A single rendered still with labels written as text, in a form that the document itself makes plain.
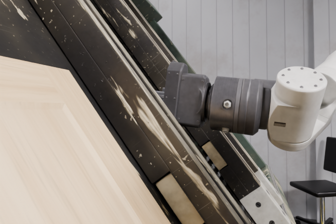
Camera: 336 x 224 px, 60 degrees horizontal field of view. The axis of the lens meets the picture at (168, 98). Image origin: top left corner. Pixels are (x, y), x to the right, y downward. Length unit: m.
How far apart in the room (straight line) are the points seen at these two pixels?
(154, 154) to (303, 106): 0.21
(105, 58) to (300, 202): 3.48
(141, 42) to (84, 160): 0.62
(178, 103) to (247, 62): 3.24
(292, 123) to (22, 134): 0.35
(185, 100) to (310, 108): 0.18
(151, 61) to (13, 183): 0.68
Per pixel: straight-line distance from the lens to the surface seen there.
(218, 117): 0.44
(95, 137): 0.34
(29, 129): 0.28
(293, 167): 3.69
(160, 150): 0.41
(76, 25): 0.49
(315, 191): 3.05
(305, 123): 0.46
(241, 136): 1.73
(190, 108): 0.46
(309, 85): 0.43
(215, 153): 0.82
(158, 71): 0.85
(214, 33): 3.83
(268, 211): 0.85
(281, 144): 0.48
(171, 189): 0.42
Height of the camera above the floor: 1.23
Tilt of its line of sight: 2 degrees up
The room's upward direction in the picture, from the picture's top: straight up
